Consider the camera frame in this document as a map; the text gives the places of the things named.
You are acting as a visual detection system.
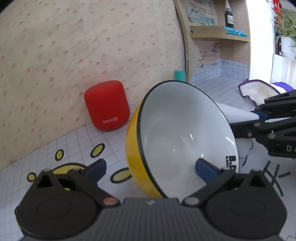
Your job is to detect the cartoon poster sheet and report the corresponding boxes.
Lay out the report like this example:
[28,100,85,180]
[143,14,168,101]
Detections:
[185,0,218,26]

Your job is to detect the red cylindrical speaker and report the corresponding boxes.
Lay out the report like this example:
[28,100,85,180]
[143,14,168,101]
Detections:
[84,80,130,131]

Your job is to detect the dark dropper bottle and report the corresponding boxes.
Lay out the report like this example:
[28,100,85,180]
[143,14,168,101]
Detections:
[224,0,234,28]

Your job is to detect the yellow white ceramic bowl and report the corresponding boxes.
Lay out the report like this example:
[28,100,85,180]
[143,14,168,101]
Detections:
[125,81,239,200]

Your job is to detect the purple edged white cloth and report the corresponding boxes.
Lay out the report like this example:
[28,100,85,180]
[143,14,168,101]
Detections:
[238,80,286,106]

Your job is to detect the green potted plant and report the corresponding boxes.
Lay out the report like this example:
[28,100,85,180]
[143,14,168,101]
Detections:
[273,1,295,61]

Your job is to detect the wooden right shelf unit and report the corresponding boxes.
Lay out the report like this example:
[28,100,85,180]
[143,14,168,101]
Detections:
[174,1,251,82]

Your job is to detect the teal capped small bottle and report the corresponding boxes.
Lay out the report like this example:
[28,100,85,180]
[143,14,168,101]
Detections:
[174,70,186,82]

